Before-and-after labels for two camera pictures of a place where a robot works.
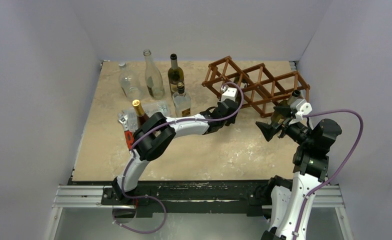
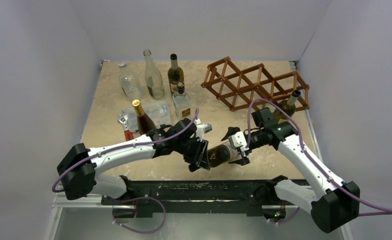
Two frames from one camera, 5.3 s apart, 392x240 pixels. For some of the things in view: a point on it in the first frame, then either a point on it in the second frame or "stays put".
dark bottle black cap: (243, 78) -> (218, 155)
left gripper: (231, 120) -> (199, 157)
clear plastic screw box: (149, 108) stays put
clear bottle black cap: (182, 101) stays put
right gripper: (282, 126) -> (241, 151)
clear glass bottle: (130, 82) stays put
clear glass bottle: (154, 83) stays put
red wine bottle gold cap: (141, 116) stays put
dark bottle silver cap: (175, 75) stays put
